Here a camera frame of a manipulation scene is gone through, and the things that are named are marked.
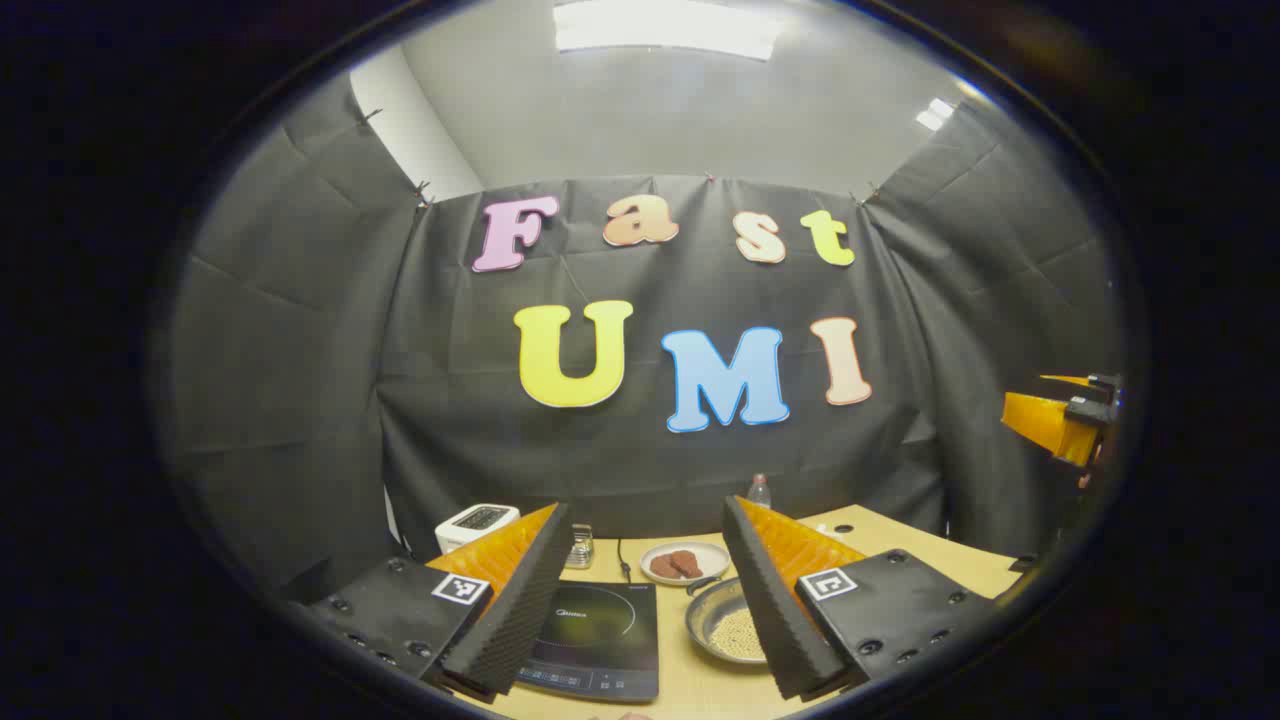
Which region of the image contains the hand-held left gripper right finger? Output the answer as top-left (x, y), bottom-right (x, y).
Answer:
top-left (722, 495), bottom-right (1001, 701)

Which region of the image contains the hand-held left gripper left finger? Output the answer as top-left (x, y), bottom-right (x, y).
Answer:
top-left (305, 502), bottom-right (576, 704)

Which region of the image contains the steel pot with black handle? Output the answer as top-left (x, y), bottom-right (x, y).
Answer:
top-left (685, 575), bottom-right (771, 666)

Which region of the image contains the black induction cooktop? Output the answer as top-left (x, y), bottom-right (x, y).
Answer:
top-left (515, 582), bottom-right (661, 703)

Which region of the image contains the pile of soybeans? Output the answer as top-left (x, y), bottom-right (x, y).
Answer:
top-left (708, 607), bottom-right (771, 661)

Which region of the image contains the white oval plate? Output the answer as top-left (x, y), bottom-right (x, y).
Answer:
top-left (640, 541), bottom-right (731, 586)

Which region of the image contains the white toaster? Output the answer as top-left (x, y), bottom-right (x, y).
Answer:
top-left (435, 503), bottom-right (521, 556)

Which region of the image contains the large ceiling light panel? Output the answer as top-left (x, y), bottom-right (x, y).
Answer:
top-left (553, 0), bottom-right (783, 61)

